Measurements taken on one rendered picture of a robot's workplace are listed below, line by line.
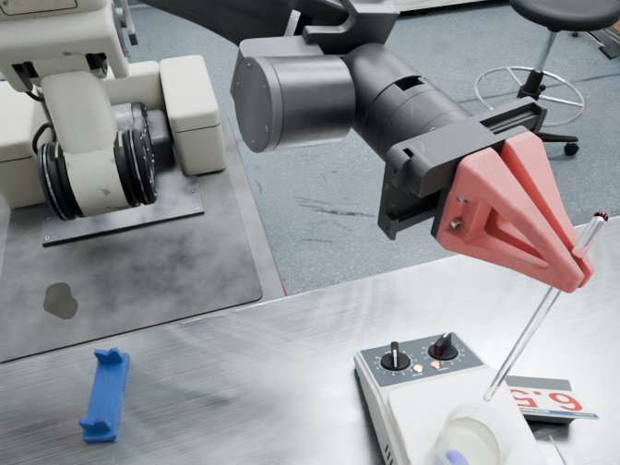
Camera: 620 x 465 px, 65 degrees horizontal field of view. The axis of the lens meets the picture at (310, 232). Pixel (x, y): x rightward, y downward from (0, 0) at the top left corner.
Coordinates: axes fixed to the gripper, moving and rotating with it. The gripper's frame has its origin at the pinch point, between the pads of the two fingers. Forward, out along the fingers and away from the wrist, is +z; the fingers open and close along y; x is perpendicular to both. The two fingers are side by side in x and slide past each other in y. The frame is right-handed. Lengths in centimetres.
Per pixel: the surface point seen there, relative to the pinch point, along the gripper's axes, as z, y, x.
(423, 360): -9.5, 4.0, 30.2
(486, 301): -14.4, 18.9, 35.7
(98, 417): -21.7, -29.7, 33.5
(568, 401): 0.9, 16.6, 33.4
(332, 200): -105, 48, 111
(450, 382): -5.1, 3.4, 26.5
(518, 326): -9.6, 19.9, 35.7
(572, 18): -85, 117, 49
